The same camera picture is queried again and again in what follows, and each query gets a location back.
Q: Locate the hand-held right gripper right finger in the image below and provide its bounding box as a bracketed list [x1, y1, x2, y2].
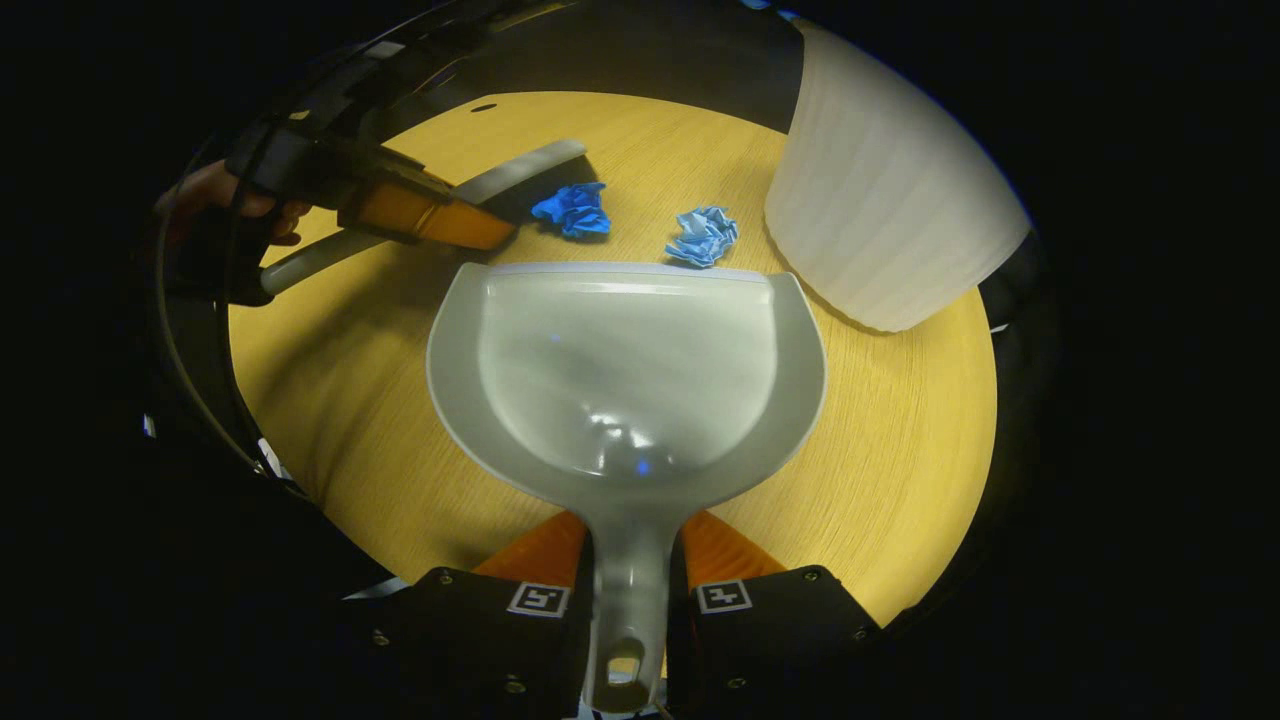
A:
[668, 510, 886, 720]

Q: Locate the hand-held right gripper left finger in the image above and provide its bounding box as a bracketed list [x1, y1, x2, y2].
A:
[345, 510, 596, 720]

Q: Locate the small white broom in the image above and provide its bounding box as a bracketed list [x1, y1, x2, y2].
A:
[260, 139, 601, 297]

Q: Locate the dark blue paper ball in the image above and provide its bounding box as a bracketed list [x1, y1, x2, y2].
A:
[530, 181, 613, 239]

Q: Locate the white dustpan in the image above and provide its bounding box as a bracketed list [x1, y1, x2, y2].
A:
[426, 262, 829, 713]

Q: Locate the light blue paper ball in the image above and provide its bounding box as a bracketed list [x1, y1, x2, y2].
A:
[665, 206, 740, 269]

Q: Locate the white garbage bin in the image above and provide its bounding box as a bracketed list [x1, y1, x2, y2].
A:
[764, 20, 1033, 334]

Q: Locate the black backdrop cloth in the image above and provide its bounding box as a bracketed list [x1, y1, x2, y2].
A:
[380, 0, 811, 136]

